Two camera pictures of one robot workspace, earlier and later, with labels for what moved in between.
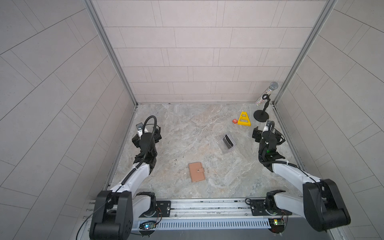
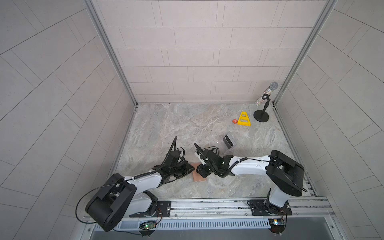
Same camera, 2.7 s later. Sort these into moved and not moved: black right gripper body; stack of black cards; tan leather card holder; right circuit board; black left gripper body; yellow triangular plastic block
Moved: black right gripper body; black left gripper body
Not moved: right circuit board; stack of black cards; yellow triangular plastic block; tan leather card holder
